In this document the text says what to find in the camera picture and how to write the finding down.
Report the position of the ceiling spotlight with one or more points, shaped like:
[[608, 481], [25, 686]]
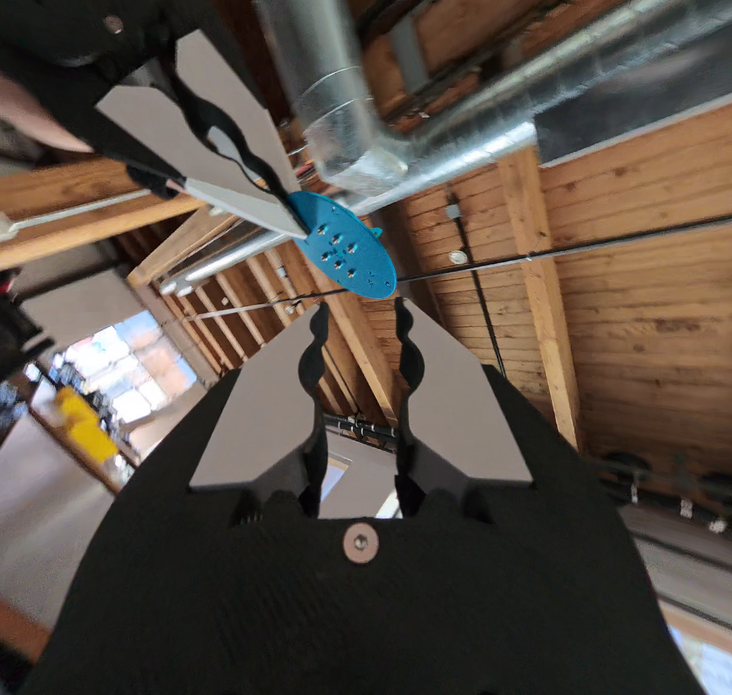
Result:
[[458, 257]]

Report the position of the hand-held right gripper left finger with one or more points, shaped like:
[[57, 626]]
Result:
[[257, 420]]

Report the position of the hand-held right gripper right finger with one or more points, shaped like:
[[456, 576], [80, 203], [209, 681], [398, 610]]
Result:
[[469, 420]]

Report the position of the grey electrical junction box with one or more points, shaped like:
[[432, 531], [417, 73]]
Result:
[[453, 211]]

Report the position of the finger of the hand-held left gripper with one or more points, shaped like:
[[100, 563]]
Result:
[[229, 88], [148, 128]]

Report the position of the silver ventilation duct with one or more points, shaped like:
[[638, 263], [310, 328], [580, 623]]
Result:
[[320, 48]]

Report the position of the long grey table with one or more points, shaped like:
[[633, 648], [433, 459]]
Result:
[[34, 535]]

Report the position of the black ceiling pipes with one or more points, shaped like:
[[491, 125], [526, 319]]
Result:
[[657, 500]]

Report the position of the blue round metal plate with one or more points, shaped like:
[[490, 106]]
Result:
[[371, 260]]

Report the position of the person's left hand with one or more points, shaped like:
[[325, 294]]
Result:
[[34, 117]]

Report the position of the yellow object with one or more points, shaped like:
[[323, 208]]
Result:
[[88, 426]]

